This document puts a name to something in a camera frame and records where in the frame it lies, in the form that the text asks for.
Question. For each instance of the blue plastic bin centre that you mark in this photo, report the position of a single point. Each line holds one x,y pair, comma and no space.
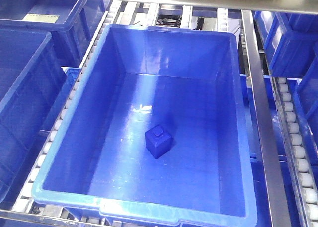
187,81

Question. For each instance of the blue plastic bin left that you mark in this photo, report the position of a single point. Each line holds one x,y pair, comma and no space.
30,80

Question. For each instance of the blue plastic bin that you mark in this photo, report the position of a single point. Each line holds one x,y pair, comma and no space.
187,81
288,40
30,80

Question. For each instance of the blue plastic bin right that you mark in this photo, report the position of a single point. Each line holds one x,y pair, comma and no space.
288,40

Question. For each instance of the stainless steel shelf rack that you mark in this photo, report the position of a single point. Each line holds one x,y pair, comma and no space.
285,183

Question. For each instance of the blue bin far left back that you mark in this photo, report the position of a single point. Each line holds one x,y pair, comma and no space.
72,23

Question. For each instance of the blue plastic block part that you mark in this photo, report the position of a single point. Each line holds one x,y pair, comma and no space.
158,141

